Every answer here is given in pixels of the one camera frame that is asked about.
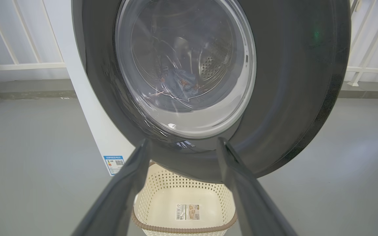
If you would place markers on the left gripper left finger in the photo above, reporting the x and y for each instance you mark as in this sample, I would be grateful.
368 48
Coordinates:
116 200

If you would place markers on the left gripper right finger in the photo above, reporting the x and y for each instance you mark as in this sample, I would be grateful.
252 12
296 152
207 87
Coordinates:
253 203

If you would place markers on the round grey washing machine door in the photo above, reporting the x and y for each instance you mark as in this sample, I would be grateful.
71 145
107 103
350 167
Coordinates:
290 82

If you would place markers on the blue cartoon print garment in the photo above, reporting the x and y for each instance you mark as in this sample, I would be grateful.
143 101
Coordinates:
182 82

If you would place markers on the cream perforated laundry basket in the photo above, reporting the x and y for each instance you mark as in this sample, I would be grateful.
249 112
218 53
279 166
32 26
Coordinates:
176 196

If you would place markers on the basket product label sticker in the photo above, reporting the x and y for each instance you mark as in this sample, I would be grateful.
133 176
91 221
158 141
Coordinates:
187 212

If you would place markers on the white front-load washing machine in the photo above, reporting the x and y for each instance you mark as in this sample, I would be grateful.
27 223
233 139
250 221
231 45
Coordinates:
87 108

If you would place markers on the blue energy label sticker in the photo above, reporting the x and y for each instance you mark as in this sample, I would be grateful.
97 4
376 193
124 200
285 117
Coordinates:
114 165

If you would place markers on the white metal railing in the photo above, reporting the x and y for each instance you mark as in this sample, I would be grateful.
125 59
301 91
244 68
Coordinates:
21 66
372 69

